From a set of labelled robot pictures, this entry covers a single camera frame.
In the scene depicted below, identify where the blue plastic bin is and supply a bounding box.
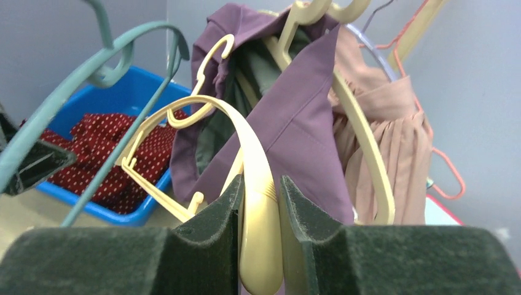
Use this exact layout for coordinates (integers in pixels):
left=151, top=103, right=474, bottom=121
left=36, top=66, right=191, bottom=227

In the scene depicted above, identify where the red polka dot skirt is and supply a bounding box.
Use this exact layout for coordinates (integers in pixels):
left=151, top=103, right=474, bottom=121
left=20, top=109, right=190, bottom=215

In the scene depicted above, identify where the pink garment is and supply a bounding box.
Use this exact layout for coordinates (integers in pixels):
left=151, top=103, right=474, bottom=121
left=328, top=27, right=433, bottom=225

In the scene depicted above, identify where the wooden clothes rack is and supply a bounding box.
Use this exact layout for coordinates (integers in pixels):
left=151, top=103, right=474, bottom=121
left=386, top=0, right=447, bottom=76

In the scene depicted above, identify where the whiteboard with pink frame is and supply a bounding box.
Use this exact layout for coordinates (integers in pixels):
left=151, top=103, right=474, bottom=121
left=425, top=195, right=464, bottom=226

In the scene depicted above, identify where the purple shirt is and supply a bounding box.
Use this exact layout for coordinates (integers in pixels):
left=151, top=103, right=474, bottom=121
left=170, top=3, right=354, bottom=225

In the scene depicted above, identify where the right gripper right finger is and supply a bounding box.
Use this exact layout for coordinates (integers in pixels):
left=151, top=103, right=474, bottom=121
left=279, top=176, right=520, bottom=295

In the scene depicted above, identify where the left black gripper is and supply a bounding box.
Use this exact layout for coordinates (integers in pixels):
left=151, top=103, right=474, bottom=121
left=0, top=103, right=77, bottom=197

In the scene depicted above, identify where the wooden hanger with shirt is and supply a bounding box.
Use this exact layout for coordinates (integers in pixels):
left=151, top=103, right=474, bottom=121
left=263, top=0, right=395, bottom=225

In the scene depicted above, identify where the blue-grey plastic hanger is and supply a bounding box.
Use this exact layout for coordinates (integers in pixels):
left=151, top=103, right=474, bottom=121
left=1, top=1, right=190, bottom=227

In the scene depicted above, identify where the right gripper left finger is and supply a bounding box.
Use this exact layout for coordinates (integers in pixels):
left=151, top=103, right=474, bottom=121
left=1, top=175, right=245, bottom=294

